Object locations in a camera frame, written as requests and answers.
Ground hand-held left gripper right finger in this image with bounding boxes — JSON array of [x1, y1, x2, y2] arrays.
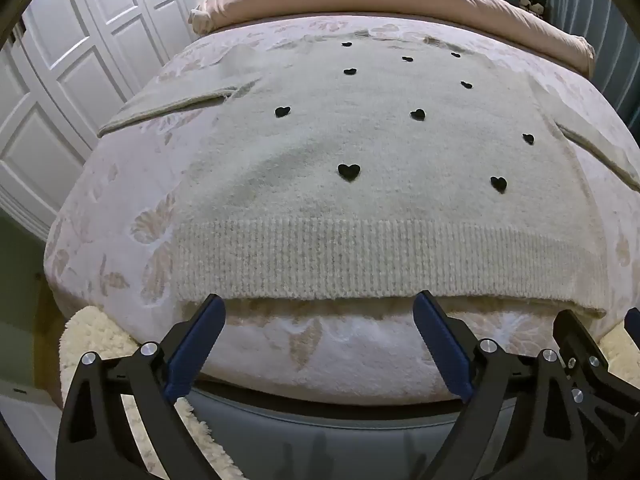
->
[[412, 290, 576, 480]]

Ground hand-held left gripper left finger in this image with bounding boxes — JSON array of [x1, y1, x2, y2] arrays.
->
[[56, 294, 226, 480]]

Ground cream knit sweater black hearts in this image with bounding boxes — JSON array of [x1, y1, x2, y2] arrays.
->
[[97, 24, 640, 319]]

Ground cream fluffy rug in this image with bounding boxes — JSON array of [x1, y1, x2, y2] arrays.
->
[[58, 305, 243, 480]]

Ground bed with floral cover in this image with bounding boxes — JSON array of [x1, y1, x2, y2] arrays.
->
[[44, 15, 640, 407]]

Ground white panelled wardrobe doors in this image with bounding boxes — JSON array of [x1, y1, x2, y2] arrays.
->
[[0, 0, 215, 242]]

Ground teal curtain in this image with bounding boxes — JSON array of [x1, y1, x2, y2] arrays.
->
[[545, 0, 640, 133]]

